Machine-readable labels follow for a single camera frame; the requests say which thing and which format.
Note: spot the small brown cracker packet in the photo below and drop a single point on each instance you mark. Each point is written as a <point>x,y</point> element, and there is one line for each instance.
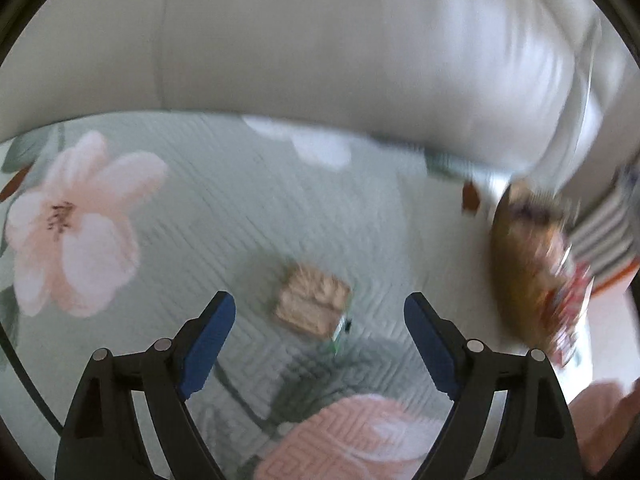
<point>315,304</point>

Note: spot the amber ribbed glass bowl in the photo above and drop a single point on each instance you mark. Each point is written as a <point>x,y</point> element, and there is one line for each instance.
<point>542,290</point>

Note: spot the beige leather headboard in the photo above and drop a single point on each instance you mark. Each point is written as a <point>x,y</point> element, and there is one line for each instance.
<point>521,86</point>

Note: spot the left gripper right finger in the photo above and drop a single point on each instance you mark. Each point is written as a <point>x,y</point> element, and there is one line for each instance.
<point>536,437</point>

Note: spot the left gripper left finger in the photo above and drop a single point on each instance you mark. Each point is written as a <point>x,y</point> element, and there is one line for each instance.
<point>101,437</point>

